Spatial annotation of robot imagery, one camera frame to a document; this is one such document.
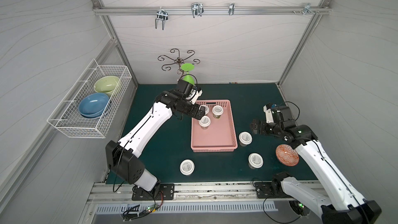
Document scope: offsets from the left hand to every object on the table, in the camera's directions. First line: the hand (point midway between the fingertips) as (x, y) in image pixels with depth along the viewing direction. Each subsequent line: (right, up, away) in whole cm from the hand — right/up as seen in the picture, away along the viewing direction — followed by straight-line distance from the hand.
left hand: (198, 110), depth 77 cm
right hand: (+31, -7, -1) cm, 32 cm away
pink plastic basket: (+13, -17, +13) cm, 25 cm away
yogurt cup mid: (+4, -9, +14) cm, 17 cm away
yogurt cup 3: (-5, -28, -2) cm, 28 cm away
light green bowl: (-44, +13, -4) cm, 46 cm away
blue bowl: (-45, +3, -12) cm, 47 cm away
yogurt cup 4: (+29, -26, 0) cm, 39 cm away
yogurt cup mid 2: (+26, -17, +8) cm, 32 cm away
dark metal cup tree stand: (-12, +28, +13) cm, 33 cm away
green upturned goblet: (-6, +23, +7) cm, 25 cm away
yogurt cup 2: (+12, -2, +19) cm, 22 cm away
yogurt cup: (+5, -1, +19) cm, 20 cm away
